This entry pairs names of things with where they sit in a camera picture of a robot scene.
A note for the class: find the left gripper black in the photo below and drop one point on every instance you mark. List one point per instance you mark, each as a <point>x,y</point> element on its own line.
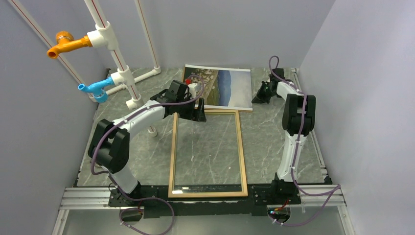
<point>197,115</point>

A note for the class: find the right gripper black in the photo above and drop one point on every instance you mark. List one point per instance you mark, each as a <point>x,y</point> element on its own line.
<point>259,98</point>

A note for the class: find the wooden picture frame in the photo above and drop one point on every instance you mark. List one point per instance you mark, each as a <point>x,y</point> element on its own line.
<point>207,158</point>

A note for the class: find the landscape photo print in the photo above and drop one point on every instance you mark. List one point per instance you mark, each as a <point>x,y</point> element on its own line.
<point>230,89</point>

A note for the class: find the white pvc pipe stand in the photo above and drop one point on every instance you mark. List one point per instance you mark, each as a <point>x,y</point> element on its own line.
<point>102,36</point>

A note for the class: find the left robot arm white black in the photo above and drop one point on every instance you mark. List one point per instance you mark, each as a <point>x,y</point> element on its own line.
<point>110,145</point>

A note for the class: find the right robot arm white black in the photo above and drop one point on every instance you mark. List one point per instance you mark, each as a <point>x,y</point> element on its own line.
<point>297,122</point>

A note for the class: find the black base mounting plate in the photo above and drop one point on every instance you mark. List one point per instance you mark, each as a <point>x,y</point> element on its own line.
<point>155,202</point>

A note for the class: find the blue plastic faucet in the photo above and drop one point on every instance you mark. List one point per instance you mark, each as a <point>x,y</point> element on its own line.
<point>97,89</point>

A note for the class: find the orange plastic faucet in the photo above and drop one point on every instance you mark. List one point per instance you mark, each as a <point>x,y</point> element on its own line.
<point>65,42</point>

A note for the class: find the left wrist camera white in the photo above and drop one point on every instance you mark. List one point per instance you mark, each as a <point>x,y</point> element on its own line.
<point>193,87</point>

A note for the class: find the aluminium rail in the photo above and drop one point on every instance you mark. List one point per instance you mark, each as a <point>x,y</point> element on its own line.
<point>96,198</point>

